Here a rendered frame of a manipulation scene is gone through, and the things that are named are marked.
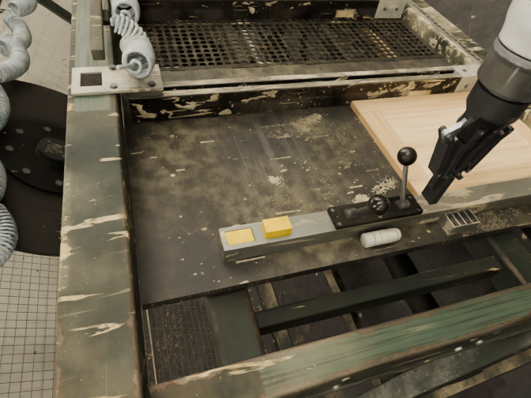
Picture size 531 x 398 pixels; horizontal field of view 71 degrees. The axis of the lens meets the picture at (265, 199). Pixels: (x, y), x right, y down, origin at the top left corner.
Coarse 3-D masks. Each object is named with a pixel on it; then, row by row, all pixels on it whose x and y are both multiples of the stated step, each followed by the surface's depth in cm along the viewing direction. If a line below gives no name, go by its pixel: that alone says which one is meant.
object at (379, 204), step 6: (372, 198) 63; (378, 198) 63; (384, 198) 63; (372, 204) 63; (378, 204) 62; (384, 204) 62; (348, 210) 73; (354, 210) 72; (360, 210) 69; (366, 210) 68; (372, 210) 63; (378, 210) 63; (384, 210) 63; (348, 216) 73; (354, 216) 73
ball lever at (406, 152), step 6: (402, 150) 73; (408, 150) 72; (414, 150) 72; (402, 156) 72; (408, 156) 72; (414, 156) 72; (402, 162) 73; (408, 162) 72; (414, 162) 73; (408, 168) 74; (402, 174) 75; (402, 180) 75; (402, 186) 76; (402, 192) 76; (402, 198) 76; (396, 204) 77; (402, 204) 76; (408, 204) 77
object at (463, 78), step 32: (128, 32) 77; (128, 96) 86; (160, 96) 88; (192, 96) 90; (224, 96) 93; (256, 96) 95; (288, 96) 99; (320, 96) 102; (352, 96) 105; (384, 96) 109
